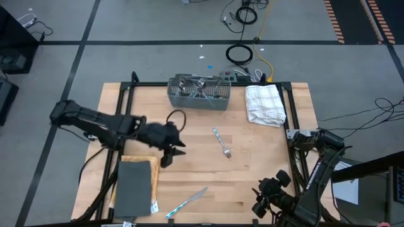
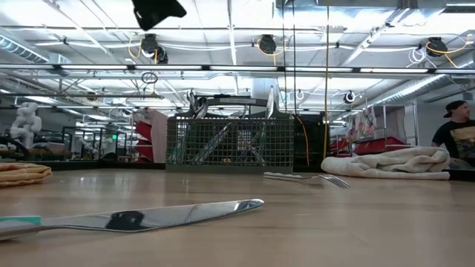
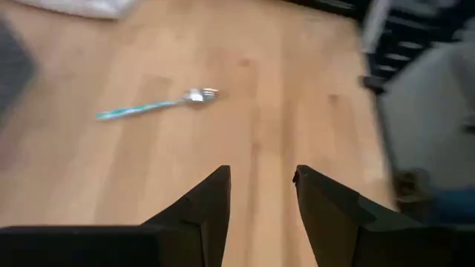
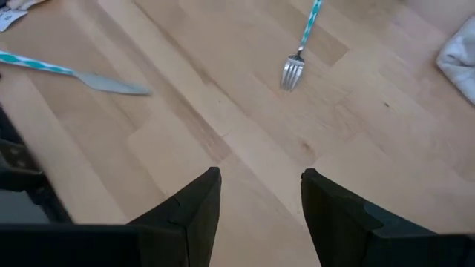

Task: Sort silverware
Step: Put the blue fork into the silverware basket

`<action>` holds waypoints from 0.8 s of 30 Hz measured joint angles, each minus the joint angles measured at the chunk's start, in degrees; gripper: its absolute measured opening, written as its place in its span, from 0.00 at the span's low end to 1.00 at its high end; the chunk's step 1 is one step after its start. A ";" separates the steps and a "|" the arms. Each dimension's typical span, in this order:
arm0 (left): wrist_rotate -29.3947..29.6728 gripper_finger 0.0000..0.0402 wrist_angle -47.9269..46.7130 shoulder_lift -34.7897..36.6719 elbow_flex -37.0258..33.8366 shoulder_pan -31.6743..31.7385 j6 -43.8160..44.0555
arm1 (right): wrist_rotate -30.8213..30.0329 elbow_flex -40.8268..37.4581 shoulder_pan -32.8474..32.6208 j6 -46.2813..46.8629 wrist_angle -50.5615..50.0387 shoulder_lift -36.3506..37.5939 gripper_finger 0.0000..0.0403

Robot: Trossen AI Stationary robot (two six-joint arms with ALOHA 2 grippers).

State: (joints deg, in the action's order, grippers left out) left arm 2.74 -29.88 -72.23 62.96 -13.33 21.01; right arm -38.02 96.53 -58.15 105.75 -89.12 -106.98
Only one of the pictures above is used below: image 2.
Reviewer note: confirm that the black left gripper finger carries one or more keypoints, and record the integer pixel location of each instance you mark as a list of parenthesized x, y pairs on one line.
[(159, 11)]

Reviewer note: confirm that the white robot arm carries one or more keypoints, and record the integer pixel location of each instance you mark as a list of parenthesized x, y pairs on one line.
[(26, 124)]

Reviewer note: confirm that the overhead light bar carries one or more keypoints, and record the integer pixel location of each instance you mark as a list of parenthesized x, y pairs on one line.
[(241, 68)]

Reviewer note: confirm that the red storage bins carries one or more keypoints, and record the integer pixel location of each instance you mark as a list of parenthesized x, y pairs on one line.
[(375, 145), (144, 131)]

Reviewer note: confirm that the white column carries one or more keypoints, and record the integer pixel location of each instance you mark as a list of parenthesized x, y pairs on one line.
[(259, 85)]

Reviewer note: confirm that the pink board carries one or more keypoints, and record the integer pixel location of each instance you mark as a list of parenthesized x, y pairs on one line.
[(159, 137)]

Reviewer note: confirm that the grey mesh cutlery basket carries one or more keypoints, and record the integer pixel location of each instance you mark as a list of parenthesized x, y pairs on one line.
[(230, 170)]

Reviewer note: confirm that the black cabinet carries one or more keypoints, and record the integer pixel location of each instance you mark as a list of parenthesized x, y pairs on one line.
[(315, 141)]

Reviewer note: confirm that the folded orange cloth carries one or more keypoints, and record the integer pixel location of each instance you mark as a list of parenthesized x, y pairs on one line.
[(22, 176)]

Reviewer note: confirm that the colourful hanging sheets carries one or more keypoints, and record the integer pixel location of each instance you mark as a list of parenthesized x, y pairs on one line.
[(365, 124)]

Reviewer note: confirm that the metal shelf rack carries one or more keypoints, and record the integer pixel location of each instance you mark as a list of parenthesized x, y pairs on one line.
[(384, 122)]

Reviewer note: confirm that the crumpled beige towel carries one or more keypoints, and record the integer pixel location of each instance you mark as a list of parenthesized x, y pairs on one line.
[(389, 163)]

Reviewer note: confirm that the person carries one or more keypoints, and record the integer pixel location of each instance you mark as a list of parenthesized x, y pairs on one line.
[(456, 137)]

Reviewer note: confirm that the black metal frame station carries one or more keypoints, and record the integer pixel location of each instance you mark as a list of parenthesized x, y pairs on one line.
[(81, 128)]

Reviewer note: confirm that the silver ventilation duct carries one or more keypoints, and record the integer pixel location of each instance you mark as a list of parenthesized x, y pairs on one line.
[(22, 50), (415, 89)]

